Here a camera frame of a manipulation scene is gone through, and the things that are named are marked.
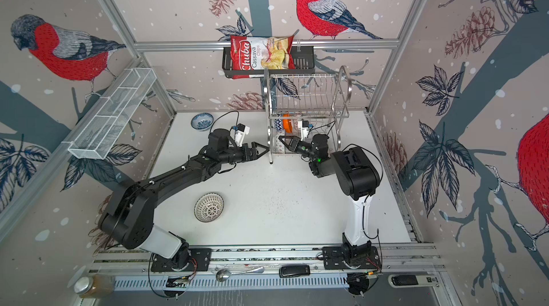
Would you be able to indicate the orange plastic bowl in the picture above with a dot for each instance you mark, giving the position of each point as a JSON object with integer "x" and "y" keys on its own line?
{"x": 287, "y": 124}

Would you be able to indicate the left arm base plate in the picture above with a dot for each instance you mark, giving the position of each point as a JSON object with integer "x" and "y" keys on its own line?
{"x": 201, "y": 259}

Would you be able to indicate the blue floral white bowl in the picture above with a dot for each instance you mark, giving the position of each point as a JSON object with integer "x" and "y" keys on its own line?
{"x": 202, "y": 122}

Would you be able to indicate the red patterned bowl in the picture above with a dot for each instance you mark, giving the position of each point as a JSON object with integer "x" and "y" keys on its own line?
{"x": 278, "y": 125}

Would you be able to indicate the red cassava chips bag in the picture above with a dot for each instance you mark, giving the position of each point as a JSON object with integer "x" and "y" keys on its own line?
{"x": 249, "y": 54}

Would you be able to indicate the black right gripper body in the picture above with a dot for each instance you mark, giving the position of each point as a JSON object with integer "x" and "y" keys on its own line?
{"x": 306, "y": 149}

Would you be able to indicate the metal spoon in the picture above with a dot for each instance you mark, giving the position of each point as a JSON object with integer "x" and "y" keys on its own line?
{"x": 225, "y": 274}

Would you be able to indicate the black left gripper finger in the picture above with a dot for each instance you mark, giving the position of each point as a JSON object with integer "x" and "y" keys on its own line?
{"x": 259, "y": 146}
{"x": 257, "y": 155}

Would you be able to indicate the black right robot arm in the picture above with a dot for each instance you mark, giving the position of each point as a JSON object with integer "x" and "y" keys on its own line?
{"x": 358, "y": 179}

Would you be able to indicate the black wire shelf basket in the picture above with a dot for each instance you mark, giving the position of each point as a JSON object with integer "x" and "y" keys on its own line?
{"x": 303, "y": 60}

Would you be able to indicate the white wire mesh basket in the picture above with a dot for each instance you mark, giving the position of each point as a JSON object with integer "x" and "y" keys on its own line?
{"x": 116, "y": 109}

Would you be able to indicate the black remote device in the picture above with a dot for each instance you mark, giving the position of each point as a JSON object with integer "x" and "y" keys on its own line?
{"x": 290, "y": 271}

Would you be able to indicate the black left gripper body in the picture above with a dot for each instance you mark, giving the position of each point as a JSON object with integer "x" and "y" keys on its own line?
{"x": 244, "y": 156}

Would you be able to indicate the stainless steel dish rack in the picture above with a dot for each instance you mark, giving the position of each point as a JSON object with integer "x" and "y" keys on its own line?
{"x": 321, "y": 99}

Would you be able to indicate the glass jar with silver lid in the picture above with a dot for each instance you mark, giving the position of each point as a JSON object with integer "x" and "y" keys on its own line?
{"x": 94, "y": 286}

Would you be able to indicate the brown white patterned bowl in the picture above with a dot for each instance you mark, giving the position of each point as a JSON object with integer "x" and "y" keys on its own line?
{"x": 209, "y": 207}

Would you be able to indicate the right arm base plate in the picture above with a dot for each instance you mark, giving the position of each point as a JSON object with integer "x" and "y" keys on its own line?
{"x": 333, "y": 259}

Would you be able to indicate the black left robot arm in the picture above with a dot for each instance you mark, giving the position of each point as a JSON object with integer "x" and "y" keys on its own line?
{"x": 129, "y": 216}

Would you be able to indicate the blue triangle pattern bowl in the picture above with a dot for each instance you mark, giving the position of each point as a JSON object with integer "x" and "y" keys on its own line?
{"x": 296, "y": 125}

